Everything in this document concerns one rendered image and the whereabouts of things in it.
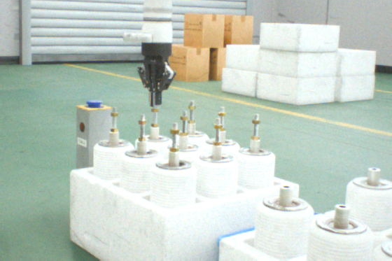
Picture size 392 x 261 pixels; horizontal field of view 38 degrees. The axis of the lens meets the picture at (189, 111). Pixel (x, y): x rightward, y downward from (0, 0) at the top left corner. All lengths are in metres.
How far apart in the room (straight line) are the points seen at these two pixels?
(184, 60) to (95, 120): 3.63
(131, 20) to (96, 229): 5.79
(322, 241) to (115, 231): 0.54
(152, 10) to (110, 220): 0.50
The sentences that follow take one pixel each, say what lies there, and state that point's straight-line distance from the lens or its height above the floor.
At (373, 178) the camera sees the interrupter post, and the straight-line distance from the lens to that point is 1.15.
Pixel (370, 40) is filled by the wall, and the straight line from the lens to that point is 7.27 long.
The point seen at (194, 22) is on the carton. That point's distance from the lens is 5.24.
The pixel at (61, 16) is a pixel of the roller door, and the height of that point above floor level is 0.53.
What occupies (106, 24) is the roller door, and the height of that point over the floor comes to 0.45.
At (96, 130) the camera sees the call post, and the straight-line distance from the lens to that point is 1.51.
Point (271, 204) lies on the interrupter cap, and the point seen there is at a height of 0.25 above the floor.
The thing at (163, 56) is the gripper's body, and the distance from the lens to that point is 1.39.
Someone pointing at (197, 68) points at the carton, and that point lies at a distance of 5.13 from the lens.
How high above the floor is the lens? 0.55
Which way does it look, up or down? 9 degrees down
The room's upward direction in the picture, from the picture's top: 2 degrees clockwise
